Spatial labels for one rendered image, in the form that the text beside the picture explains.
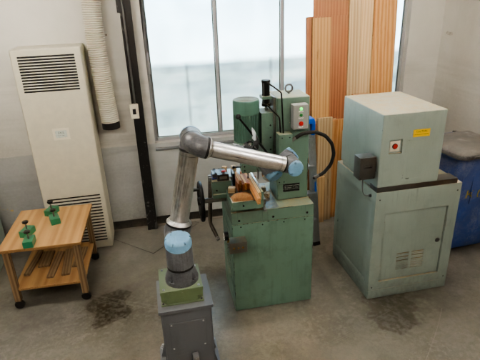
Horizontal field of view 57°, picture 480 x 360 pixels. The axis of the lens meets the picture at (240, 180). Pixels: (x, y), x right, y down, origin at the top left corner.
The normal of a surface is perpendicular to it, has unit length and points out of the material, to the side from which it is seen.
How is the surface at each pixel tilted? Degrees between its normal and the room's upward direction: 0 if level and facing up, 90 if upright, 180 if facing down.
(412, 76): 90
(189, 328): 90
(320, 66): 87
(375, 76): 86
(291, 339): 0
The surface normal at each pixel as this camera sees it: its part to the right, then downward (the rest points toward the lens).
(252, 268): 0.19, 0.38
